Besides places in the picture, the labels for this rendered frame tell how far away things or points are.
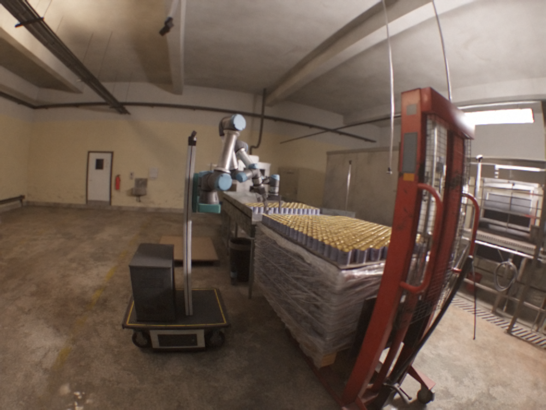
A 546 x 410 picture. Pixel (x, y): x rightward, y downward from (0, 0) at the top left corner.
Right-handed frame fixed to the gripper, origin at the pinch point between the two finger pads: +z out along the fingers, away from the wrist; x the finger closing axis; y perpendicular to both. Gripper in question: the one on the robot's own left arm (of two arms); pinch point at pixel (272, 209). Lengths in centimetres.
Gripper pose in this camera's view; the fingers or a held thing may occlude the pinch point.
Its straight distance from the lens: 212.4
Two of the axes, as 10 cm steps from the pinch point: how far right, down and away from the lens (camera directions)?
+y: 3.5, 1.1, -9.3
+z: -0.8, 9.9, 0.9
